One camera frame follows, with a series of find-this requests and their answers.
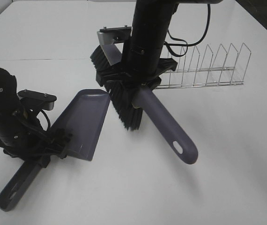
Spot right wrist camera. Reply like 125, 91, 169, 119
97, 26, 132, 45

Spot metal wire rack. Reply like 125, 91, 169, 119
157, 43, 252, 90

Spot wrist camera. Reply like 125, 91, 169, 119
97, 26, 132, 45
17, 90, 57, 111

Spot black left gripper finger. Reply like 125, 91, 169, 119
38, 157, 51, 168
53, 128, 73, 148

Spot purple plastic dustpan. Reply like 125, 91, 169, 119
0, 89, 110, 212

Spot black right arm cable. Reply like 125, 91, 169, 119
163, 3, 211, 58

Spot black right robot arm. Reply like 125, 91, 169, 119
95, 0, 219, 88

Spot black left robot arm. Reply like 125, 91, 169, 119
0, 68, 71, 167

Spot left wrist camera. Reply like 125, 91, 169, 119
17, 90, 57, 111

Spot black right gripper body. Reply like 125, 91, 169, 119
96, 58, 178, 90

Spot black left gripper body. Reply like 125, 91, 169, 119
0, 112, 66, 163

